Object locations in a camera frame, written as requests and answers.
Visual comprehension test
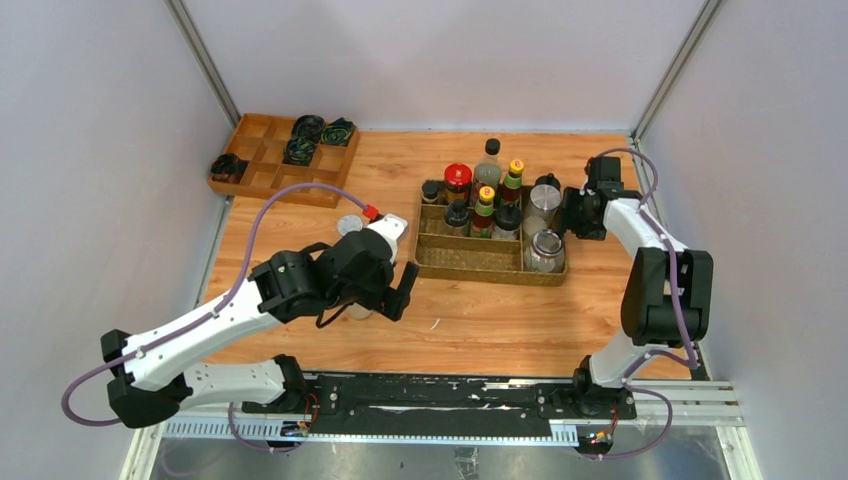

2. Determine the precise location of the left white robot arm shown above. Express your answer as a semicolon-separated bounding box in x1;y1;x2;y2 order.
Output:
101;215;418;428

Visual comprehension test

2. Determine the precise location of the pale green cap shaker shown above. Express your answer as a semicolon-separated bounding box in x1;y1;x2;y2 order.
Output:
346;303;372;320

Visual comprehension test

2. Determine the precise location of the tall black cap oil bottle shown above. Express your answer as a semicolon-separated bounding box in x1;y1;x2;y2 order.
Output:
469;138;502;206

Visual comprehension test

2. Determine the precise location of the red cap sauce bottle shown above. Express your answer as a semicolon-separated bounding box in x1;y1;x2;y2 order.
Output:
443;163;473;204

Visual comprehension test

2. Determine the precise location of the small black cap spice jar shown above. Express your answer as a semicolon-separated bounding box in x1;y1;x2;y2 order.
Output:
420;180;441;205

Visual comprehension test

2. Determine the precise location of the black coiled cable outside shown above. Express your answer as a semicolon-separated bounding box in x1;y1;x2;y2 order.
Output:
209;153;249;184

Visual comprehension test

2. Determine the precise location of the yellow cap chili sauce bottle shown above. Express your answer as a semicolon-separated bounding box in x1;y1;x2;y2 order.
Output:
498;158;525;206

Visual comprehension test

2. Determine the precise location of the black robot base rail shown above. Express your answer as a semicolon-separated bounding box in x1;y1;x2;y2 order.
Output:
235;373;637;453

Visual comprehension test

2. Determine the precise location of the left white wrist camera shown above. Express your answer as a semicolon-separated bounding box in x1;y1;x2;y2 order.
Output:
366;214;409;263

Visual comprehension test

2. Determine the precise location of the wooden compartment organizer box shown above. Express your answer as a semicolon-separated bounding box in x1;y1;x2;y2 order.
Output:
207;113;360;200

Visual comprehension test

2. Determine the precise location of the green black coiled cable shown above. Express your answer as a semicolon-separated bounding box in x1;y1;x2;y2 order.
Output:
321;117;356;148

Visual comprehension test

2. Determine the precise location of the woven divided basket tray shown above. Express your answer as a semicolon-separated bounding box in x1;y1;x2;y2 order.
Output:
411;201;568;287

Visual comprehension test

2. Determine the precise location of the small black cap bottle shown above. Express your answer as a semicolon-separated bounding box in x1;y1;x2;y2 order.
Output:
443;200;471;237

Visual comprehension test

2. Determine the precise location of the silver lid salt jar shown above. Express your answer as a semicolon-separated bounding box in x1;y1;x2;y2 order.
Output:
336;214;365;237

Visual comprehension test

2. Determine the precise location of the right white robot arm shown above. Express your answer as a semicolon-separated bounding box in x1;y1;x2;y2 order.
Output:
558;148;714;418

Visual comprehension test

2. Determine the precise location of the steel lid glass jar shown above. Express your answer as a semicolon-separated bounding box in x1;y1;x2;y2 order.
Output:
522;184;561;240

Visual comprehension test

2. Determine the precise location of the coiled cable in organizer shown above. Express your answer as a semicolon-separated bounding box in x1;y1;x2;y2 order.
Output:
291;114;327;142

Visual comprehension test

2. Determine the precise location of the yellow cap green bottle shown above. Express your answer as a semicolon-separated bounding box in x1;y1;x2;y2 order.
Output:
469;185;496;238

